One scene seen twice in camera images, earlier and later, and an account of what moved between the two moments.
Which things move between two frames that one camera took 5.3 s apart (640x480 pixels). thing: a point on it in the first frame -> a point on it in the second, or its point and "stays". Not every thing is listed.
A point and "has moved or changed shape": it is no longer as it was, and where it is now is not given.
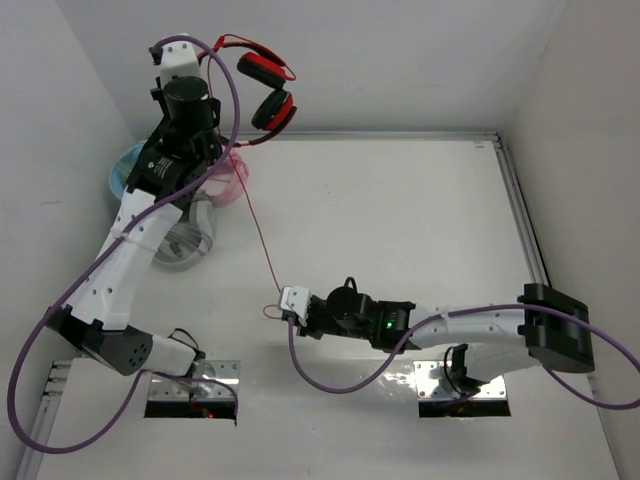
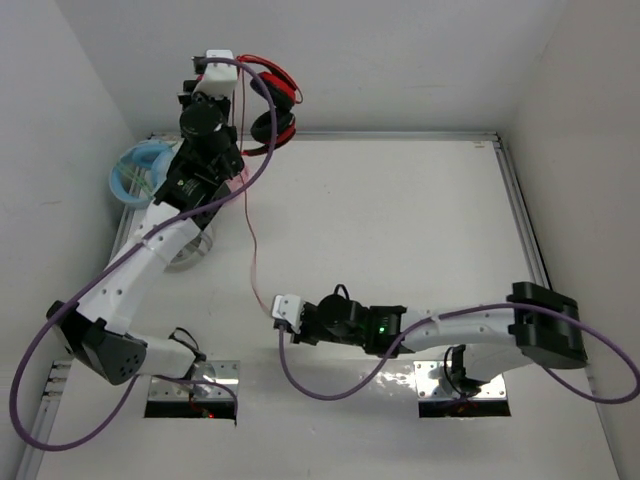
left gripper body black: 210,146 -> 219,104
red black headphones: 274,111 has moved or changed shape
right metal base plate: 433,381 stays
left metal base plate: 228,371 stays
